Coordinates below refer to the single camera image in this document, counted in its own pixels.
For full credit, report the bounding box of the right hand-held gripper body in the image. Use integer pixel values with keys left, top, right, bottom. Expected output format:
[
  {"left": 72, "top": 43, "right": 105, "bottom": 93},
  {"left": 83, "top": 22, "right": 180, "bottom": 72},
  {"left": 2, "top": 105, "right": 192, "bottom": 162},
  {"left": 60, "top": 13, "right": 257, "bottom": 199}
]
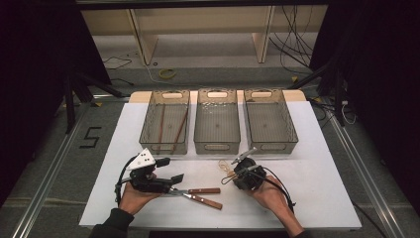
[{"left": 230, "top": 147, "right": 267, "bottom": 191}]

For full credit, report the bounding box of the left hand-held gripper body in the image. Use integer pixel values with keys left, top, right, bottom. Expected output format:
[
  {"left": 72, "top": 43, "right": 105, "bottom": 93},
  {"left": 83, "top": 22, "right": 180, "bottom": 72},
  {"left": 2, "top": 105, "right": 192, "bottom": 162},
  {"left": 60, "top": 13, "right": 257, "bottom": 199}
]
[{"left": 126, "top": 147, "right": 173, "bottom": 194}]

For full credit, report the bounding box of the smoky transparent plastic bin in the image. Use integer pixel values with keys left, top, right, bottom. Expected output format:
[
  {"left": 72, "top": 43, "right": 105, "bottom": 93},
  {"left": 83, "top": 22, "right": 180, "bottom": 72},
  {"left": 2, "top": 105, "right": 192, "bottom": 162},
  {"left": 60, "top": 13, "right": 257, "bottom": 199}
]
[
  {"left": 139, "top": 89, "right": 191, "bottom": 156},
  {"left": 193, "top": 88, "right": 242, "bottom": 156},
  {"left": 243, "top": 88, "right": 299, "bottom": 156}
]

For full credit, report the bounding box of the wooden-handled table knife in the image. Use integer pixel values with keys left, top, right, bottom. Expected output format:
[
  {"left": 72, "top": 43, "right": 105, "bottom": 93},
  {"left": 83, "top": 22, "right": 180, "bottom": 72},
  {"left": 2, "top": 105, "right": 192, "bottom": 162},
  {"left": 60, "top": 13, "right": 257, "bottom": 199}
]
[
  {"left": 167, "top": 186, "right": 222, "bottom": 197},
  {"left": 181, "top": 192, "right": 224, "bottom": 211}
]

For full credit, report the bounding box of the person's left hand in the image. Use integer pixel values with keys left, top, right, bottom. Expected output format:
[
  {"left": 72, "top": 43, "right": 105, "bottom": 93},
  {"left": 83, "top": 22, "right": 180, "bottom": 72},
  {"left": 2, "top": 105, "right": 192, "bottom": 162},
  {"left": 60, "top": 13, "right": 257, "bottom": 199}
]
[{"left": 118, "top": 173, "right": 162, "bottom": 216}]

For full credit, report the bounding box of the person's right hand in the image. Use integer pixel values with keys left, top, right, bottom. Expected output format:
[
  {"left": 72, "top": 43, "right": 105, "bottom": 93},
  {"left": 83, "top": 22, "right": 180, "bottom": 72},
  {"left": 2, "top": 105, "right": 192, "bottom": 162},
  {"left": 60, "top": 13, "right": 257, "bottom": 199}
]
[{"left": 248, "top": 174, "right": 297, "bottom": 220}]

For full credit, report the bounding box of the yellow tape roll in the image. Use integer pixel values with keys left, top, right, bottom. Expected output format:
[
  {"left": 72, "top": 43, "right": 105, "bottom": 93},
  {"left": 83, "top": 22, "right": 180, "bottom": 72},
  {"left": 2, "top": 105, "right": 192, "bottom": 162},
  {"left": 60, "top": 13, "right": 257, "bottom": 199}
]
[{"left": 157, "top": 67, "right": 177, "bottom": 80}]

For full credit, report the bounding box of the black tripod stand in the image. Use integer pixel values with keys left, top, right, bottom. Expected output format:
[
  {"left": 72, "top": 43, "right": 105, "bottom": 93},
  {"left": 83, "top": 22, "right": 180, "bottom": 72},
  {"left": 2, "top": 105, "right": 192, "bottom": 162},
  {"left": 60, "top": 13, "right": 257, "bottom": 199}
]
[
  {"left": 62, "top": 70, "right": 126, "bottom": 135},
  {"left": 286, "top": 62, "right": 347, "bottom": 127}
]

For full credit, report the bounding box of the light wooden desk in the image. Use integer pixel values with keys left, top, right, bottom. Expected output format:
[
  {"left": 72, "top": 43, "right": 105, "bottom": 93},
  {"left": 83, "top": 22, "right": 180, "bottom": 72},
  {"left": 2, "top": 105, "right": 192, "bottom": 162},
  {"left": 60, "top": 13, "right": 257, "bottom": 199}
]
[{"left": 80, "top": 4, "right": 328, "bottom": 66}]

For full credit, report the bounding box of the black curtain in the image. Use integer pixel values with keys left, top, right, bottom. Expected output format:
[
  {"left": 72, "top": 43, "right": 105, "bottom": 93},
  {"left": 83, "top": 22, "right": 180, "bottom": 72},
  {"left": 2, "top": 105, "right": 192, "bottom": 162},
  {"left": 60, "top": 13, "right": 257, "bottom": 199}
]
[
  {"left": 0, "top": 0, "right": 112, "bottom": 206},
  {"left": 310, "top": 0, "right": 420, "bottom": 212}
]

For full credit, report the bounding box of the left hand-held gripper black cable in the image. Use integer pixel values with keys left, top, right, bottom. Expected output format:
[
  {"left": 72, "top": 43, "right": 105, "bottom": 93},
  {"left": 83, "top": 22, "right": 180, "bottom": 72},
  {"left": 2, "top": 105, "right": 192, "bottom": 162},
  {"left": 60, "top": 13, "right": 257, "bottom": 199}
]
[{"left": 114, "top": 158, "right": 134, "bottom": 204}]

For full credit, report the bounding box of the hand-held gripper black cable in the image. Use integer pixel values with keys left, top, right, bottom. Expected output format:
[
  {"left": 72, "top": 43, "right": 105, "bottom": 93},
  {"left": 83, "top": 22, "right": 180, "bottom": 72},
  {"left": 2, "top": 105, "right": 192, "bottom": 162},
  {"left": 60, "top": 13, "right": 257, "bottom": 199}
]
[
  {"left": 114, "top": 158, "right": 134, "bottom": 204},
  {"left": 261, "top": 166, "right": 296, "bottom": 215}
]

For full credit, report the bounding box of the right hand-held gripper black cable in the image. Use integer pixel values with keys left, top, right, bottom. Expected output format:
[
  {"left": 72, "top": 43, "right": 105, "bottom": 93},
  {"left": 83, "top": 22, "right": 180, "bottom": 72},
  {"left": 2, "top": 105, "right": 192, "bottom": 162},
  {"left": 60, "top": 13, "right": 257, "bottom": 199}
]
[{"left": 261, "top": 166, "right": 296, "bottom": 215}]

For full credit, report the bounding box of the white floor cable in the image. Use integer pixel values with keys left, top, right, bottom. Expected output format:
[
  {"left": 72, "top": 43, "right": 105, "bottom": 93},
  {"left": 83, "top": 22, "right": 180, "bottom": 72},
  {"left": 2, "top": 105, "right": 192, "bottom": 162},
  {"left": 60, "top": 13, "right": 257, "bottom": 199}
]
[{"left": 142, "top": 60, "right": 174, "bottom": 86}]

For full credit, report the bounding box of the aluminium floor rail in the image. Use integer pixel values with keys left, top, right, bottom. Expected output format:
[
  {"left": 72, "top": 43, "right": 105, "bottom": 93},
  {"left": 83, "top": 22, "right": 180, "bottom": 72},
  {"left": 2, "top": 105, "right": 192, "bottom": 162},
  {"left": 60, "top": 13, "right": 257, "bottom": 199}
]
[
  {"left": 11, "top": 98, "right": 92, "bottom": 238},
  {"left": 325, "top": 98, "right": 408, "bottom": 238}
]

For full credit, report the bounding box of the thin black floor cable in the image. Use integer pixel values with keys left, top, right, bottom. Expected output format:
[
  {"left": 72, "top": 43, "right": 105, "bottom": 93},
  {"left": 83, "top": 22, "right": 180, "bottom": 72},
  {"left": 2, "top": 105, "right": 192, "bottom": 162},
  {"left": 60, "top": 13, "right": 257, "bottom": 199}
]
[{"left": 102, "top": 56, "right": 133, "bottom": 70}]

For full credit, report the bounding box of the bundle of black floor cables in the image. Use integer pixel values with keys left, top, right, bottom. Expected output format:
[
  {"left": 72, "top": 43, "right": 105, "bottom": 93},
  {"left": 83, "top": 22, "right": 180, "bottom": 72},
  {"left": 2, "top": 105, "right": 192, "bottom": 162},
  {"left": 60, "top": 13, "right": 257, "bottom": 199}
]
[{"left": 268, "top": 4, "right": 319, "bottom": 75}]

